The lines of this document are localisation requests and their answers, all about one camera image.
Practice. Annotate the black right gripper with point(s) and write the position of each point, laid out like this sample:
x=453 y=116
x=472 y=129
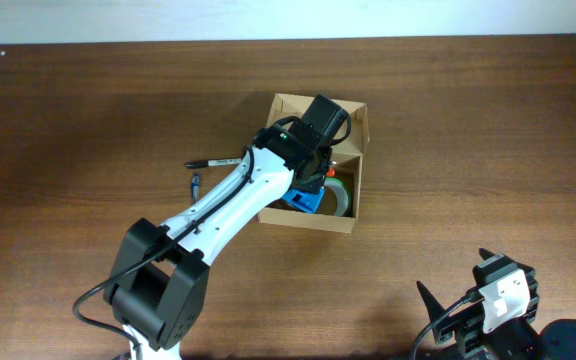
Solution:
x=461 y=318

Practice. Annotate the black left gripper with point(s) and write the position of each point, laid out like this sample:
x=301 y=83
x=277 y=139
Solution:
x=311 y=181

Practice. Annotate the blue plastic block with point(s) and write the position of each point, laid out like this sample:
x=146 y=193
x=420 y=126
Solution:
x=304 y=201

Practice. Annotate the green tape roll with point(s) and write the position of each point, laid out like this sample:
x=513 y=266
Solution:
x=341 y=194

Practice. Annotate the blue ballpoint pen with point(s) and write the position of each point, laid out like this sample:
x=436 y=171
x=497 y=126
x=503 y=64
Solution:
x=195 y=187

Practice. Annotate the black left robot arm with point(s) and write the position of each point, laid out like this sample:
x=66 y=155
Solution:
x=160 y=275

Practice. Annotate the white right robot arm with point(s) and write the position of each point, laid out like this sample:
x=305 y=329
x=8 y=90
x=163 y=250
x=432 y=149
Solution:
x=557 y=341

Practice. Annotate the brown cardboard box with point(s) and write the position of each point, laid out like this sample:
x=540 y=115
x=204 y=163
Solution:
x=347 y=160

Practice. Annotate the black sharpie marker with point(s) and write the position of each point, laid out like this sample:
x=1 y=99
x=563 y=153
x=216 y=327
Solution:
x=199 y=164

